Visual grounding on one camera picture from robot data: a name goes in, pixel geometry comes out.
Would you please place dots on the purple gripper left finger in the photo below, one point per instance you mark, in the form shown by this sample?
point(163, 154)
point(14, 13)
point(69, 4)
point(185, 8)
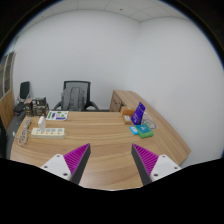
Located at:
point(69, 166)

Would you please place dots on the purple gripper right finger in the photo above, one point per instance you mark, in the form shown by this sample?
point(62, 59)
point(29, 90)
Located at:
point(152, 167)

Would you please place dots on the white charger plug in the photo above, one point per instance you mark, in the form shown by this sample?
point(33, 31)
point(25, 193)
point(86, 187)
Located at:
point(42, 124)

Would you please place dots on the green box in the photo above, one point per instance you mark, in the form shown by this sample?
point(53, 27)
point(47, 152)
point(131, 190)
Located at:
point(144, 130)

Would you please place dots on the small blue box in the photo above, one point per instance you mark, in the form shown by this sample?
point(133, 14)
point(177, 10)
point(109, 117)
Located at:
point(133, 130)

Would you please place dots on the white power strip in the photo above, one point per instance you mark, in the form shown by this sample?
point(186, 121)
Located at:
point(49, 133)

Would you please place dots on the purple standing box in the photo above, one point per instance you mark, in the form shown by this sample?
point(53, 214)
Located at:
point(138, 114)

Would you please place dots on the clear plastic bag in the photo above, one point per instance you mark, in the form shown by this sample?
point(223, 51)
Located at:
point(149, 121)

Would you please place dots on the small tan box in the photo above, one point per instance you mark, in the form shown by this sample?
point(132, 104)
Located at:
point(127, 119)

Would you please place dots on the white green leaflet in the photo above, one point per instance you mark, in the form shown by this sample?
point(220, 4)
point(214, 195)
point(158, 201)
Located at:
point(57, 115)

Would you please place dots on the orange cardboard box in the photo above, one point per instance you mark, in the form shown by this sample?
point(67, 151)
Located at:
point(127, 111)

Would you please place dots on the grey backpack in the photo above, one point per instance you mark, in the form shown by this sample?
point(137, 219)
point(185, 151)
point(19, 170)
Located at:
point(72, 99)

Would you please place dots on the wooden side cabinet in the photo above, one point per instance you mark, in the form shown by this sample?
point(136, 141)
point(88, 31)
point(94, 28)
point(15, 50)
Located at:
point(123, 98)

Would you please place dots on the dark stacked boxes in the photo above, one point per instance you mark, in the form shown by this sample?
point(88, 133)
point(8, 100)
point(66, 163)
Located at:
point(36, 107)

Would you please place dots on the black office chair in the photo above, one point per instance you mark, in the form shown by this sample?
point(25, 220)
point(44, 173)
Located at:
point(85, 86)

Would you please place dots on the black side chair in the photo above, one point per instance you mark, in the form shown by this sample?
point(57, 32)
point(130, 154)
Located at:
point(23, 95)

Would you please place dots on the wooden shelf cabinet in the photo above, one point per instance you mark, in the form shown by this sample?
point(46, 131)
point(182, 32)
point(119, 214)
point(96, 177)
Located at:
point(6, 89)

